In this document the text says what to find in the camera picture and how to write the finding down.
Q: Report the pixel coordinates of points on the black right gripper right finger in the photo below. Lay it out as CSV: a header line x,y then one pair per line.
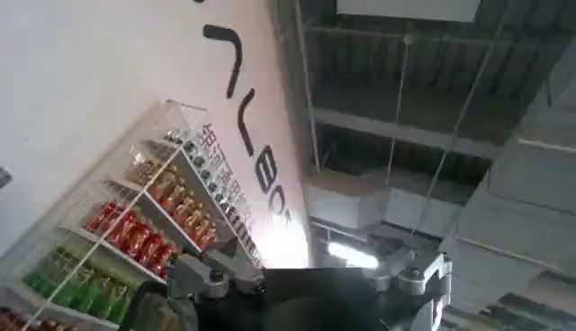
x,y
411,279

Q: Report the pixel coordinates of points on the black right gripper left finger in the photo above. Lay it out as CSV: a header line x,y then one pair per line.
x,y
198,276

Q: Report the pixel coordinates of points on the bright ceiling light tube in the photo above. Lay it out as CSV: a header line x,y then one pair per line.
x,y
352,255

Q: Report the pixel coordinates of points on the white shelf with packaged goods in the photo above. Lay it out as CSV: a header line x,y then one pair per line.
x,y
135,225

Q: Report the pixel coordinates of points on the white ceiling panel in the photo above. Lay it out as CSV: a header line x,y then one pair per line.
x,y
407,9

